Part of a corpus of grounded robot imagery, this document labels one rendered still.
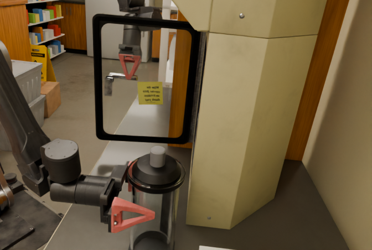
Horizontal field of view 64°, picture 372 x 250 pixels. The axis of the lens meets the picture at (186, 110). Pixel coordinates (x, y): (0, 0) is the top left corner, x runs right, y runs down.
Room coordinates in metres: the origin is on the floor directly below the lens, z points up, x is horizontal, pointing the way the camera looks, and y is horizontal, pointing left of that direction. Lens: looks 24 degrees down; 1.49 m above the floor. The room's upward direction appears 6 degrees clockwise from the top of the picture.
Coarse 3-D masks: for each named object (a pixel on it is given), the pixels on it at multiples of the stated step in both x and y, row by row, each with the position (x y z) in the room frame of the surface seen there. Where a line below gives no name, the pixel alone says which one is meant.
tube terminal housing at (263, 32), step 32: (224, 0) 0.56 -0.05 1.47; (256, 0) 0.56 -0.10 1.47; (288, 0) 0.59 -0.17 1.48; (320, 0) 0.68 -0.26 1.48; (224, 32) 0.56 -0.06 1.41; (256, 32) 0.56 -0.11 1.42; (288, 32) 0.61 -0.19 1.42; (224, 64) 0.56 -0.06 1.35; (256, 64) 0.56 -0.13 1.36; (288, 64) 0.63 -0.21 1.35; (224, 96) 0.56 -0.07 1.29; (256, 96) 0.56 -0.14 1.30; (288, 96) 0.65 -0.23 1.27; (224, 128) 0.56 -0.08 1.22; (256, 128) 0.58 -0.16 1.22; (288, 128) 0.68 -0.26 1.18; (224, 160) 0.56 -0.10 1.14; (256, 160) 0.60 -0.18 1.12; (192, 192) 0.56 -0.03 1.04; (224, 192) 0.56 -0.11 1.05; (256, 192) 0.62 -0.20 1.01; (192, 224) 0.56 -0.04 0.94; (224, 224) 0.56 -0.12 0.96
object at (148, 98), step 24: (120, 24) 0.85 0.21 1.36; (120, 48) 0.85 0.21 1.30; (144, 48) 0.86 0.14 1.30; (168, 48) 0.86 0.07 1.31; (120, 72) 0.85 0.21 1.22; (144, 72) 0.86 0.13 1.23; (168, 72) 0.86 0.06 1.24; (120, 96) 0.85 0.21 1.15; (144, 96) 0.86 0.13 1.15; (168, 96) 0.86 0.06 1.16; (120, 120) 0.85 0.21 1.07; (144, 120) 0.86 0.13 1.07; (168, 120) 0.86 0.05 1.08
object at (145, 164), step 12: (144, 156) 0.48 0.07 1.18; (156, 156) 0.45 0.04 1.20; (168, 156) 0.49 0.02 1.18; (132, 168) 0.45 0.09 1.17; (144, 168) 0.44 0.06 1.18; (156, 168) 0.45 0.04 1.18; (168, 168) 0.45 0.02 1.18; (180, 168) 0.47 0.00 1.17; (144, 180) 0.42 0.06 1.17; (156, 180) 0.42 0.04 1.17; (168, 180) 0.43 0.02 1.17
